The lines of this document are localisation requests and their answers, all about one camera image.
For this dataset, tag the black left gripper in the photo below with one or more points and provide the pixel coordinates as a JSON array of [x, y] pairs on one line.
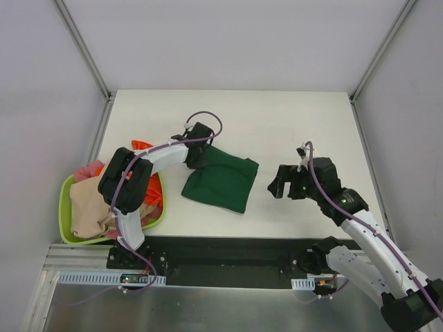
[[198, 159]]

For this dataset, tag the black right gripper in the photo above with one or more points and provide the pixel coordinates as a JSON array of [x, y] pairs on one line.
[[292, 181]]

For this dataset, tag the dark green t-shirt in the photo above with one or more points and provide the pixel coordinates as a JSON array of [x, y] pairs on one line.
[[225, 182]]

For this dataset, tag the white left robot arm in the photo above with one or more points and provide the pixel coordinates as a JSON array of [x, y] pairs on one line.
[[174, 151]]

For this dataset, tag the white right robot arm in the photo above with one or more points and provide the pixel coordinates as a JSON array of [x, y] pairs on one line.
[[408, 299]]

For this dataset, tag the orange t-shirt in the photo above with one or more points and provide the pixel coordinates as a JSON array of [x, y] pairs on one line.
[[154, 190]]

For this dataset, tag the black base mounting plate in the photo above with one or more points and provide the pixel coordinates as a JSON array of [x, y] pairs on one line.
[[272, 275]]

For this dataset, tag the pink t-shirt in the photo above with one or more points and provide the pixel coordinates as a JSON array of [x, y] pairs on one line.
[[86, 171]]

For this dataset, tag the beige t-shirt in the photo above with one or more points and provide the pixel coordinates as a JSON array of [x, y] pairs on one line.
[[86, 207]]

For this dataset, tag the lime green plastic basket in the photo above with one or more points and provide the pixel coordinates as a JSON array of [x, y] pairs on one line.
[[84, 217]]

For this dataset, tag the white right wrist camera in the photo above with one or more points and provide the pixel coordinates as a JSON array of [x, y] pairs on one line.
[[305, 152]]

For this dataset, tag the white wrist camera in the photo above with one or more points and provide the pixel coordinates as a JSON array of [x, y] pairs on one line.
[[305, 152], [187, 126]]

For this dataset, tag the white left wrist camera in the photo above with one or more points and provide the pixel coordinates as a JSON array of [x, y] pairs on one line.
[[187, 126]]

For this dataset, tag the left aluminium frame post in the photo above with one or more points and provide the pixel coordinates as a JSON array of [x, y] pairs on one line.
[[76, 36]]

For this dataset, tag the aluminium frame post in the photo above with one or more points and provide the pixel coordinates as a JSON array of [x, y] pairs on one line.
[[76, 36], [402, 17]]

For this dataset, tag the right white cable duct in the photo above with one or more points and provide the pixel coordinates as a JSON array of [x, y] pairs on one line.
[[307, 284]]

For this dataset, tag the white cable duct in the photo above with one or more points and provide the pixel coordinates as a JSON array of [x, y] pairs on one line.
[[307, 284], [109, 279]]

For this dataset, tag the aluminium front rail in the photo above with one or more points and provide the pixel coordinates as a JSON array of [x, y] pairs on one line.
[[63, 257]]

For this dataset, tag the left white cable duct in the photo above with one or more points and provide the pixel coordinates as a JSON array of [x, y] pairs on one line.
[[109, 279]]

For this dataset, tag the right aluminium frame post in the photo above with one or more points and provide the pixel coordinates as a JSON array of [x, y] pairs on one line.
[[402, 17]]

